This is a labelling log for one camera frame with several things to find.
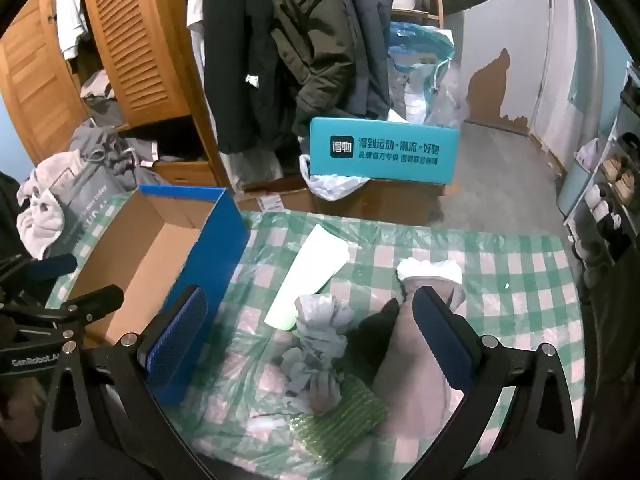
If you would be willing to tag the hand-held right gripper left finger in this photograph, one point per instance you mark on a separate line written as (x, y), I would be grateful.
(177, 335)

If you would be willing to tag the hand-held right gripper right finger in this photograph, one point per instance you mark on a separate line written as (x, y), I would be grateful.
(445, 340)

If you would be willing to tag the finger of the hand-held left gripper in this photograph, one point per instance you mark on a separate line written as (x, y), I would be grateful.
(50, 265)
(95, 300)

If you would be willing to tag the pinkish grey cloth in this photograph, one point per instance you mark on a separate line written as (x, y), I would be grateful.
(410, 385)

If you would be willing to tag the black sock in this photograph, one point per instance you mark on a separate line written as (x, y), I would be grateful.
(372, 335)

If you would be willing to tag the blue cardboard box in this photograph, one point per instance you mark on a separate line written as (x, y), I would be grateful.
(227, 230)

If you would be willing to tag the light grey crumpled garment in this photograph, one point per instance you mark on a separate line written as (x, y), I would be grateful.
(42, 210)

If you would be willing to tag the dark cloth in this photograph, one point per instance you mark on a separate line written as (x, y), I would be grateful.
(7, 210)

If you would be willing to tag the green white checkered tablecloth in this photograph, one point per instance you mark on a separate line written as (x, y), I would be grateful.
(515, 320)

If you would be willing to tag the grey printed bag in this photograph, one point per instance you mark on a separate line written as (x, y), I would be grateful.
(87, 195)

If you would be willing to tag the grey cloth bundle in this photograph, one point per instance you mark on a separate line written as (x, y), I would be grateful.
(322, 330)

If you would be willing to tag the green knitted sock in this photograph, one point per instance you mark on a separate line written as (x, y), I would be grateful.
(345, 420)

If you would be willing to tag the brown cardboard box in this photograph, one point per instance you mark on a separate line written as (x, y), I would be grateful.
(390, 200)

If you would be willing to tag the light blue box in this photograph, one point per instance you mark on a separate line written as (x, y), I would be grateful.
(572, 190)

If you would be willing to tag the teal printed box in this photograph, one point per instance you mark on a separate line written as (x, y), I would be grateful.
(385, 135)

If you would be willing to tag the row of shoes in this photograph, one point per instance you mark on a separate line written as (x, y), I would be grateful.
(607, 200)

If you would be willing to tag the small white plastic bag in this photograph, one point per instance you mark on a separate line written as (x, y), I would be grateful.
(589, 154)

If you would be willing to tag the wooden louvered wardrobe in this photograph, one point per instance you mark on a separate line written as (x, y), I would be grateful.
(140, 40)

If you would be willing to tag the white hanging shirt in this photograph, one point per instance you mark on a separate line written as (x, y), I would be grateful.
(70, 10)

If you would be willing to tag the clear blue plastic bag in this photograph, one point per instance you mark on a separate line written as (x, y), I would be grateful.
(425, 75)

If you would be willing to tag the black hanging jacket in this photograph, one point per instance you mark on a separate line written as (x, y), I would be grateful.
(240, 60)

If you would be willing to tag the shoe rack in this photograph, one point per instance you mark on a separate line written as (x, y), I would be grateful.
(625, 125)

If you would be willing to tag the dark blue hanging jacket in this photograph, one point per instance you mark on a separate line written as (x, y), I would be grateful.
(370, 45)

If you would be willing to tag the olive hanging jacket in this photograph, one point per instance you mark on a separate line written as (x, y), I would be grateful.
(310, 50)

